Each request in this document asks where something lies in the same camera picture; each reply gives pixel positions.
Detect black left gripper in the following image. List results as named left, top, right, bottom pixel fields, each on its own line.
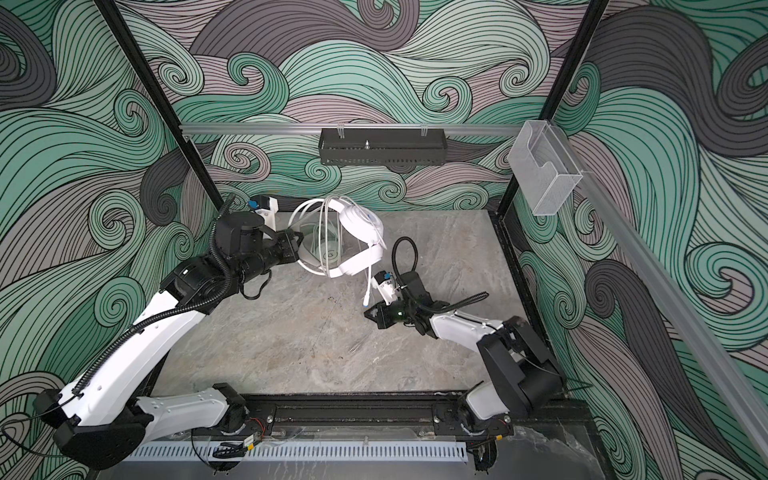
left=235, top=229, right=304, bottom=291

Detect mint green headphones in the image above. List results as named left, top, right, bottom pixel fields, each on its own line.
left=299, top=223, right=343, bottom=268

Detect white headphones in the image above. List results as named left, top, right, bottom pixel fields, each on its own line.
left=288, top=196, right=386, bottom=307

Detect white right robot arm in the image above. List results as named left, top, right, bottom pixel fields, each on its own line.
left=364, top=271, right=565, bottom=435

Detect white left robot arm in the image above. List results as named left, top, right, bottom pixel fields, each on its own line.
left=34, top=196, right=302, bottom=470

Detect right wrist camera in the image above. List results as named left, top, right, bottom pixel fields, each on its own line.
left=371, top=270, right=400, bottom=305

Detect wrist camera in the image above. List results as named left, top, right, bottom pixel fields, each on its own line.
left=248, top=195, right=279, bottom=230
left=371, top=270, right=400, bottom=305

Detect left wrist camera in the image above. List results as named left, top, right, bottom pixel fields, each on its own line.
left=248, top=195, right=279, bottom=230

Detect black perforated wall tray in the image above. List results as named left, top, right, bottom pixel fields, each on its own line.
left=318, top=129, right=448, bottom=167

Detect aluminium wall rail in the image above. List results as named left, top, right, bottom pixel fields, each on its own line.
left=179, top=122, right=522, bottom=137

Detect black frame post right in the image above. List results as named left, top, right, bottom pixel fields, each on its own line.
left=497, top=1, right=609, bottom=218

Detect black frame post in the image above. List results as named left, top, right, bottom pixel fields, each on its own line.
left=94, top=0, right=224, bottom=208
left=497, top=1, right=609, bottom=218

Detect black frame post left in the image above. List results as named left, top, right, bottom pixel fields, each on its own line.
left=94, top=0, right=224, bottom=208

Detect clear plastic wall bin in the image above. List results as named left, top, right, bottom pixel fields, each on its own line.
left=507, top=120, right=583, bottom=216

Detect white slotted cable duct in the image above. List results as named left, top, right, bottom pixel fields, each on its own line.
left=127, top=440, right=469, bottom=463

